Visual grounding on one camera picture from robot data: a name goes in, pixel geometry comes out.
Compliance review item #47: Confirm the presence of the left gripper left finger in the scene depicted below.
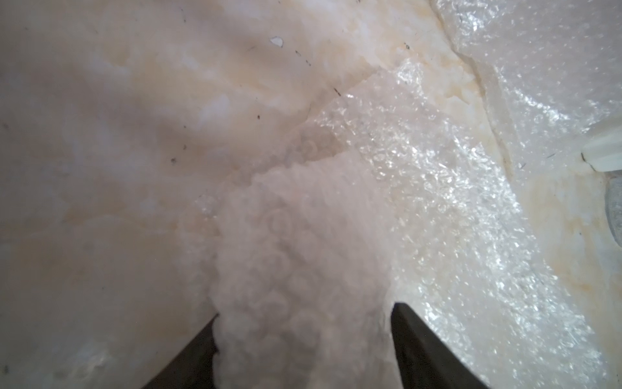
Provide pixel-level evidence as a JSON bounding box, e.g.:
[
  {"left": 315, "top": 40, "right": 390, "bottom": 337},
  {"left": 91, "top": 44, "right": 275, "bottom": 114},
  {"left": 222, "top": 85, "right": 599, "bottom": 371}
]
[{"left": 143, "top": 314, "right": 219, "bottom": 389}]

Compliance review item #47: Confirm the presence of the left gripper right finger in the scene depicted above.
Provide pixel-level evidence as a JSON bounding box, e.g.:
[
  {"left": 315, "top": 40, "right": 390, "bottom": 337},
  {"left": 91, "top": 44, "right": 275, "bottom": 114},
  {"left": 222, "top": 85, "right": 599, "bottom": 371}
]
[{"left": 390, "top": 302, "right": 488, "bottom": 389}]

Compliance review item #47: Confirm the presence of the bubble wrap pile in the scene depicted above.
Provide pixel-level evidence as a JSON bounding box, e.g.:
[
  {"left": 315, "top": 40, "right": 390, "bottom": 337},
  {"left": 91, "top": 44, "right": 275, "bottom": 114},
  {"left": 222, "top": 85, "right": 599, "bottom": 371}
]
[{"left": 432, "top": 1, "right": 621, "bottom": 184}]

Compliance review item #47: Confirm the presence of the tall white ribbed vase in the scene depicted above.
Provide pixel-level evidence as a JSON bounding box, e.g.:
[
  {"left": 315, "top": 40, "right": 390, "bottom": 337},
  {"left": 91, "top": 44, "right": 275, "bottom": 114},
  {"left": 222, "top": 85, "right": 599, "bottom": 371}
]
[{"left": 582, "top": 117, "right": 621, "bottom": 173}]

